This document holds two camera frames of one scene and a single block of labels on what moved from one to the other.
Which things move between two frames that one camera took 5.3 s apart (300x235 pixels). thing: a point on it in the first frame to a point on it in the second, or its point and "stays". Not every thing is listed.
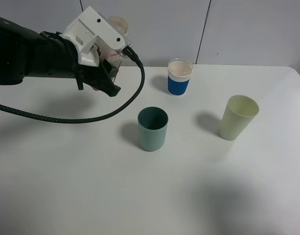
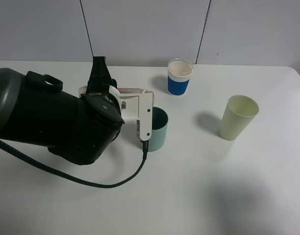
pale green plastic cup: [239, 112] stays
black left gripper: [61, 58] to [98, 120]
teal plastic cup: [153, 122] stays
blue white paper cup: [179, 72] stays
